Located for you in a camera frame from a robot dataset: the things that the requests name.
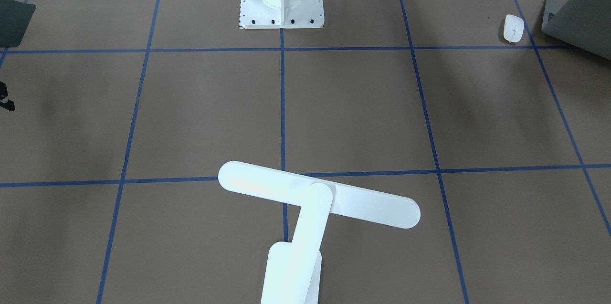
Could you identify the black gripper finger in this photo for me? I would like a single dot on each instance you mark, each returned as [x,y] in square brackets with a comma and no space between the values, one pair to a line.
[5,102]

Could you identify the black mouse pad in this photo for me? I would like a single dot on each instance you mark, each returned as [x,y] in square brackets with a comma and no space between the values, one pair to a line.
[15,17]

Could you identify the white computer mouse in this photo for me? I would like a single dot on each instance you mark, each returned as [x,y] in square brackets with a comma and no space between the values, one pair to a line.
[513,28]

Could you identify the grey laptop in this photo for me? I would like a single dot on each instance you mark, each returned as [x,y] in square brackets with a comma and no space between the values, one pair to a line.
[582,23]

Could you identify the white desk lamp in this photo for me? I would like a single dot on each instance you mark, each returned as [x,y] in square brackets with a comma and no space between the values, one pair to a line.
[293,269]

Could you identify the brown paper table cover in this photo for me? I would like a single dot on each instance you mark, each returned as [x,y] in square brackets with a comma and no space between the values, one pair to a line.
[127,109]

